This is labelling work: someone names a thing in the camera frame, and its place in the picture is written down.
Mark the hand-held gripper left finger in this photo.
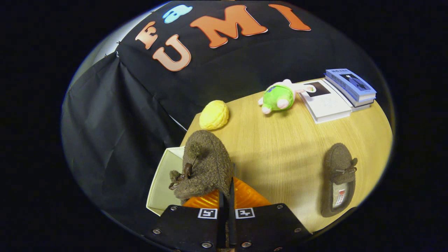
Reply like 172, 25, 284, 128
144, 189, 226, 252

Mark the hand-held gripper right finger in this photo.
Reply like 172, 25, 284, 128
228, 176, 313, 252

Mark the green and pink plush toy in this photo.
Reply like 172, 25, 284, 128
258, 79, 317, 114

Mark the brown fuzzy shoe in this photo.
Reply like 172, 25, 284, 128
320, 143, 358, 218
169, 129, 235, 203

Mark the black backdrop cloth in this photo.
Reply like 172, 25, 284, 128
61, 0, 392, 224

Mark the white cover book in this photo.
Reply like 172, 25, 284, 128
299, 80, 352, 124

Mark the yellow plush ball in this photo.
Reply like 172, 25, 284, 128
199, 100, 230, 131

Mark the beige fabric storage box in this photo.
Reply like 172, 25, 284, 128
146, 146, 186, 217

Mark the dark blue cover book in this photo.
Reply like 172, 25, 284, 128
324, 75, 375, 112

